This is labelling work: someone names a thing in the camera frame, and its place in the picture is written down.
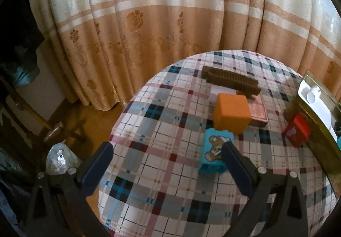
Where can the white paper tray liner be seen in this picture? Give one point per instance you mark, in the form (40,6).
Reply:
(324,108)

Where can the white plastic bottle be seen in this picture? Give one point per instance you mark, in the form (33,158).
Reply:
(313,94)

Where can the gold metal tin tray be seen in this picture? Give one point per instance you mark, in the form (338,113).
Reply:
(320,142)

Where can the brown wooden comb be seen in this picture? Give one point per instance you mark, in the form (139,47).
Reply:
(228,79)

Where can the cream and orange curtain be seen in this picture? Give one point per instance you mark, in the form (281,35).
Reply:
(102,52)

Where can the orange flowered cube box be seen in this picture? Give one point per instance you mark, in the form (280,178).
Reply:
(232,113)

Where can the teal long toy brick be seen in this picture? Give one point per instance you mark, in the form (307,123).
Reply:
(339,143)

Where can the copper pink rectangular box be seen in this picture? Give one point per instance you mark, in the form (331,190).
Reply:
(259,116)

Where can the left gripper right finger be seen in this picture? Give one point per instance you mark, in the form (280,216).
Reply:
(242,170)

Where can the teal bear toy brick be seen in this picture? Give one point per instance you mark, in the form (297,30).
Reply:
(211,161)

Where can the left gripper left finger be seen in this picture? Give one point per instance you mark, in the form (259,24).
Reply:
(91,170)

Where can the red toy brick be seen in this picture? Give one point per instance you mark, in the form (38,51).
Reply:
(297,131)

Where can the plaid tablecloth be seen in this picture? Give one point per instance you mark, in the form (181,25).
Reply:
(164,177)

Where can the grey black hair brush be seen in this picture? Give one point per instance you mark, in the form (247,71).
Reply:
(337,128)

